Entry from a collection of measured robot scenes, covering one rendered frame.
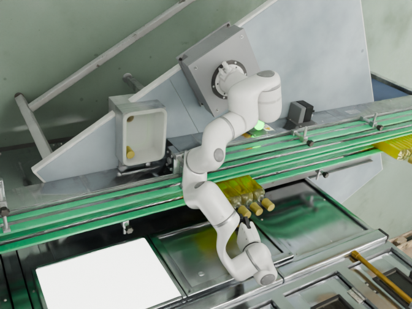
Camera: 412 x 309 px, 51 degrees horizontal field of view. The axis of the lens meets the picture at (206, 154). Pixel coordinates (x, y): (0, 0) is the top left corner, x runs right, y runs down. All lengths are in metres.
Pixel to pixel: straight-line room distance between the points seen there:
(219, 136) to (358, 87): 1.29
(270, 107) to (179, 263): 0.65
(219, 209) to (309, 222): 0.77
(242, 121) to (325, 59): 0.90
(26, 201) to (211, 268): 0.69
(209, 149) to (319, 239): 0.82
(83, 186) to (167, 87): 0.49
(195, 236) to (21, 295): 0.65
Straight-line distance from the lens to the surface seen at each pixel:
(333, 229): 1.99
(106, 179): 1.69
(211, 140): 1.26
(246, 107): 1.34
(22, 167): 2.21
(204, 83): 1.64
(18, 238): 1.62
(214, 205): 1.27
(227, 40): 1.63
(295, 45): 2.00
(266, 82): 1.38
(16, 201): 1.63
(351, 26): 2.22
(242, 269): 1.36
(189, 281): 1.56
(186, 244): 1.69
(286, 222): 1.94
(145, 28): 2.21
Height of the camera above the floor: 2.16
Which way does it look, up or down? 46 degrees down
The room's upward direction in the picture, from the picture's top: 134 degrees clockwise
